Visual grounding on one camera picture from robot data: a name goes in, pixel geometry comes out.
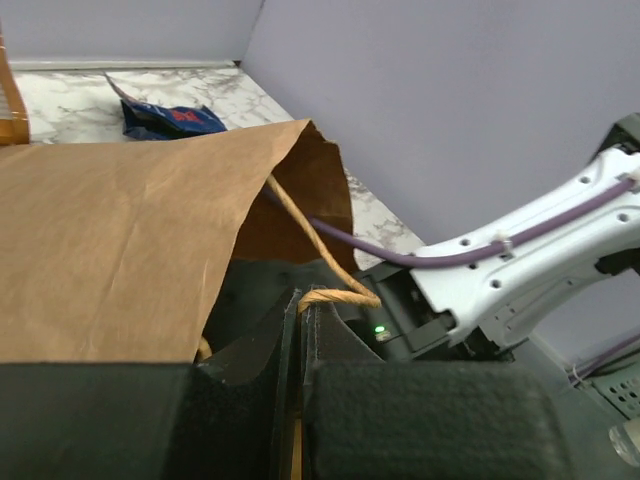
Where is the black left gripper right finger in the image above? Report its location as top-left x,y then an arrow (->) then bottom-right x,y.
301,304 -> 575,479

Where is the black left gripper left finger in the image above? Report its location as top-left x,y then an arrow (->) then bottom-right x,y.
1,290 -> 299,479

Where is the brown paper bag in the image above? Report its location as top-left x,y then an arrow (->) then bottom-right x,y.
1,120 -> 353,363

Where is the blue red chips bag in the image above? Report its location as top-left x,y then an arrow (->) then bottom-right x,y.
103,73 -> 227,141

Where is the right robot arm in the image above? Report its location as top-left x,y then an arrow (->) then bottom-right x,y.
347,114 -> 639,361

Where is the orange wooden shelf rack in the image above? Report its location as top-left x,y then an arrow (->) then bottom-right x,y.
0,38 -> 30,146

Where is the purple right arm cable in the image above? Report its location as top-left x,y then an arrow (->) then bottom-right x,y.
262,177 -> 640,271

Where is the aluminium frame equipment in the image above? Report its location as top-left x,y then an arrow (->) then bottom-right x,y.
564,329 -> 640,464

